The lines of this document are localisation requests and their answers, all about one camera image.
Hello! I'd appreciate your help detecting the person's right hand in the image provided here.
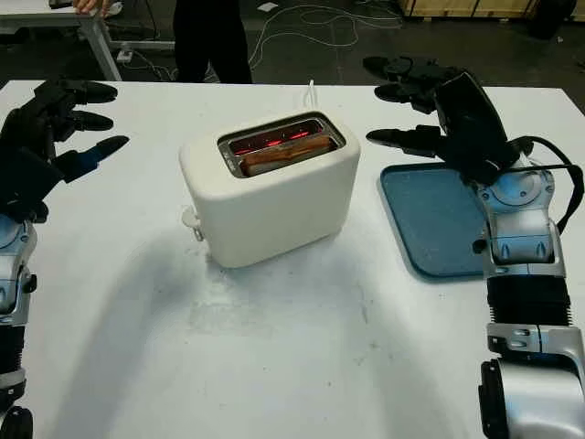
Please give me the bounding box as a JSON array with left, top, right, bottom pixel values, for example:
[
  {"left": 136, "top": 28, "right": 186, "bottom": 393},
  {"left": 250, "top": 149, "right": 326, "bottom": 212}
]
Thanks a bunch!
[{"left": 72, "top": 0, "right": 113, "bottom": 19}]

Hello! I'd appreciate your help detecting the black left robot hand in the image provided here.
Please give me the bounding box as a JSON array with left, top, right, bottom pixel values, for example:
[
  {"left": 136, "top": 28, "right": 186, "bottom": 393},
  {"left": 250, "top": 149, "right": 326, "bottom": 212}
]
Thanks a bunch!
[{"left": 0, "top": 79, "right": 131, "bottom": 205}]

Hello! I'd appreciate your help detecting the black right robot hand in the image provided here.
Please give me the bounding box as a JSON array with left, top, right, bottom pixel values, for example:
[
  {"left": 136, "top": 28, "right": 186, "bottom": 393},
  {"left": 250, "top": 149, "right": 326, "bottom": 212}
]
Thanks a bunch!
[{"left": 362, "top": 55, "right": 522, "bottom": 185}]

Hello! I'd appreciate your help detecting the toast slice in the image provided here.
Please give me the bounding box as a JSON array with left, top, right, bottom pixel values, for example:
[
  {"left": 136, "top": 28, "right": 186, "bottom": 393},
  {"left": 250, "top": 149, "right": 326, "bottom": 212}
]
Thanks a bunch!
[{"left": 240, "top": 134, "right": 335, "bottom": 179}]

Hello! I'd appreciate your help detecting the person in white jacket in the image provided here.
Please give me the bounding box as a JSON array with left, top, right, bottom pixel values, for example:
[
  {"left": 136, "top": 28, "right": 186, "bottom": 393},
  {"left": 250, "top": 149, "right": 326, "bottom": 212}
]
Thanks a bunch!
[{"left": 173, "top": 0, "right": 254, "bottom": 85}]

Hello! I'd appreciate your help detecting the white toaster lever knob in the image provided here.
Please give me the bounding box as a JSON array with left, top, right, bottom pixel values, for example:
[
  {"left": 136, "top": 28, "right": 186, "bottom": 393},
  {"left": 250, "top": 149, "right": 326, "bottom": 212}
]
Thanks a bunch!
[{"left": 180, "top": 205, "right": 205, "bottom": 244}]

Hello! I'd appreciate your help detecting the white two-slot toaster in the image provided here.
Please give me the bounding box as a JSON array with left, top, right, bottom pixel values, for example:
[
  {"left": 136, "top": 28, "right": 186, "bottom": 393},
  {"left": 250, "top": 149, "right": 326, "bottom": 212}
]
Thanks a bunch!
[{"left": 178, "top": 110, "right": 363, "bottom": 270}]

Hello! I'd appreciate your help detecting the white desk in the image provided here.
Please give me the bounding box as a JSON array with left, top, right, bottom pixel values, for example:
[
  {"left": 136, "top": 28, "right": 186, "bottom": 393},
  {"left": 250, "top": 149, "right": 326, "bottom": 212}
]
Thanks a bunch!
[{"left": 0, "top": 0, "right": 177, "bottom": 83}]

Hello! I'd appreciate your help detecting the blue plastic tray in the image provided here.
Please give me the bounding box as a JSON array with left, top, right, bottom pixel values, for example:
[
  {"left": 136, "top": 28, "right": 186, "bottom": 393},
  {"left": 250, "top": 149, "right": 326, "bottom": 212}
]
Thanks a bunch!
[{"left": 379, "top": 163, "right": 494, "bottom": 280}]

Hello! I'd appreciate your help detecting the black case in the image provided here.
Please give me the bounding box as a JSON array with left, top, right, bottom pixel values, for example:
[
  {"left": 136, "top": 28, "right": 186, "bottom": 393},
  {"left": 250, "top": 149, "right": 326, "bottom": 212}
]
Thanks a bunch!
[{"left": 525, "top": 0, "right": 579, "bottom": 41}]

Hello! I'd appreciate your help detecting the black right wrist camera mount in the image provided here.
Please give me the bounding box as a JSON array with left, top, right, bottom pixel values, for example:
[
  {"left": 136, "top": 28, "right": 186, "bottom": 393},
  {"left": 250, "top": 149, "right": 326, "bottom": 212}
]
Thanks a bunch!
[{"left": 459, "top": 158, "right": 503, "bottom": 187}]

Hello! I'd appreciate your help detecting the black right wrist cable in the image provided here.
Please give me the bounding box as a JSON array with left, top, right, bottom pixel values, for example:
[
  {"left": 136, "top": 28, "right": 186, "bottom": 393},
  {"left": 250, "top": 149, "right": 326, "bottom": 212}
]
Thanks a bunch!
[{"left": 510, "top": 135, "right": 585, "bottom": 230}]

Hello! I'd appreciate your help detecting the white toaster power cord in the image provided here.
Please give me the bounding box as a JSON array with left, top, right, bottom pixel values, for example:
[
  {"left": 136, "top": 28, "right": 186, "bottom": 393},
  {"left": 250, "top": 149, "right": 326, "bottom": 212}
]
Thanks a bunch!
[{"left": 303, "top": 79, "right": 320, "bottom": 113}]

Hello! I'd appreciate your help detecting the white floor cable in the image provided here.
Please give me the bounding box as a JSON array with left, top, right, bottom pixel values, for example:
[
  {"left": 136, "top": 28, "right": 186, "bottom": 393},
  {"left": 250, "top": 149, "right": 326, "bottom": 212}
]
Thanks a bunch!
[{"left": 248, "top": 0, "right": 404, "bottom": 61}]

